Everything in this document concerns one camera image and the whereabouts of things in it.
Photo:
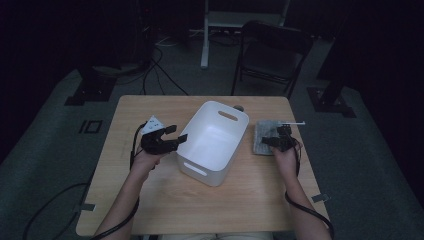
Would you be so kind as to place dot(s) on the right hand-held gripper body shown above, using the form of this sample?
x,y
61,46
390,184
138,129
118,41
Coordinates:
x,y
285,143

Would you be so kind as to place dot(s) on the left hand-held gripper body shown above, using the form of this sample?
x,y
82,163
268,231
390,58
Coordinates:
x,y
153,143

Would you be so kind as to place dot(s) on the grey fluffy towel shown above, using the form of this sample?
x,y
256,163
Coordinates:
x,y
263,131

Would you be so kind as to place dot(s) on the white plastic basket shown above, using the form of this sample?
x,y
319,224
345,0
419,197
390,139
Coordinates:
x,y
213,143

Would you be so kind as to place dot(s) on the person's right hand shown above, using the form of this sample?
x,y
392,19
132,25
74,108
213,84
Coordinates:
x,y
287,165

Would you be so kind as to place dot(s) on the person's left hand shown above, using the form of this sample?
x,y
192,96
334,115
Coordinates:
x,y
146,165

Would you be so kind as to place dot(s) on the black stand base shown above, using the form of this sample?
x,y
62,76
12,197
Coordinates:
x,y
90,91
331,105

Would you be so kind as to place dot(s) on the grey tape strip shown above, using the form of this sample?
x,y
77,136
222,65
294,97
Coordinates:
x,y
87,207
320,198

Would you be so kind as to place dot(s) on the black folding chair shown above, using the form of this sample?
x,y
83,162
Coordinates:
x,y
271,56

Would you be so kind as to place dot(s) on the white metal desk frame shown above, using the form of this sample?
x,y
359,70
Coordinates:
x,y
213,20

